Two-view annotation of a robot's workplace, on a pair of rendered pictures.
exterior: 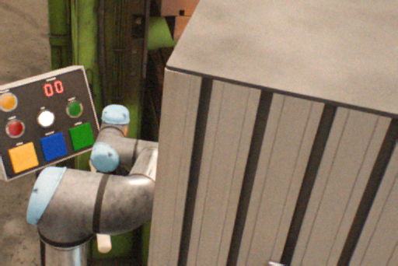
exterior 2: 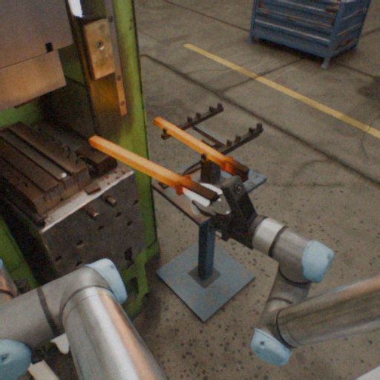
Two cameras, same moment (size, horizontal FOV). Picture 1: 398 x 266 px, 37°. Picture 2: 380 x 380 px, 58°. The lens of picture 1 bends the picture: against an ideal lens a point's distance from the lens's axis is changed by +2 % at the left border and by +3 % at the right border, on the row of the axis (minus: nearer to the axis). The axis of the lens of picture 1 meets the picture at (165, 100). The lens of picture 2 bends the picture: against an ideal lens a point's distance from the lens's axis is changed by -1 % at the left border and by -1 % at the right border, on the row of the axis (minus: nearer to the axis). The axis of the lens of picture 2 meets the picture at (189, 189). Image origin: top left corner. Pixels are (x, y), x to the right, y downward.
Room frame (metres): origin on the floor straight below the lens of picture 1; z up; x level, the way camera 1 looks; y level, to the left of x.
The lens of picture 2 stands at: (0.86, 0.05, 1.69)
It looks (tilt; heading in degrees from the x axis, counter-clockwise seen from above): 43 degrees down; 324
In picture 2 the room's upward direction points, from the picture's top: straight up
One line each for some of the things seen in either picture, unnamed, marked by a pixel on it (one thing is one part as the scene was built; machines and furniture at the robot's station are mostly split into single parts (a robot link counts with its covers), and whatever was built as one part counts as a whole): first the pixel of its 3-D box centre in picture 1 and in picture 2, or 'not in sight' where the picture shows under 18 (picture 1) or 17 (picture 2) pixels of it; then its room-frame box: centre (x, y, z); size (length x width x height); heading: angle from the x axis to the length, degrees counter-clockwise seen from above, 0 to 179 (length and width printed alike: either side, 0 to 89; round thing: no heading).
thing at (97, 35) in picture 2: not in sight; (99, 50); (1.93, -0.38, 1.27); 0.09 x 0.02 x 0.17; 103
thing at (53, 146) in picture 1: (53, 146); not in sight; (1.42, 0.35, 1.01); 0.07 x 0.05 x 0.07; 128
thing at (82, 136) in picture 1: (81, 136); not in sight; (1.48, 0.27, 1.01); 0.07 x 0.05 x 0.07; 128
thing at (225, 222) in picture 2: not in sight; (237, 220); (1.22, -0.35, 1.11); 0.12 x 0.08 x 0.09; 13
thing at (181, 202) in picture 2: not in sight; (210, 182); (1.69, -0.68, 0.71); 0.40 x 0.30 x 0.02; 96
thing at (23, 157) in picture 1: (23, 157); not in sight; (1.36, 0.42, 1.01); 0.07 x 0.05 x 0.07; 128
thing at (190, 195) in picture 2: not in sight; (195, 204); (1.32, -0.31, 1.10); 0.09 x 0.03 x 0.06; 16
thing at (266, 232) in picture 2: not in sight; (269, 234); (1.14, -0.37, 1.12); 0.08 x 0.05 x 0.08; 103
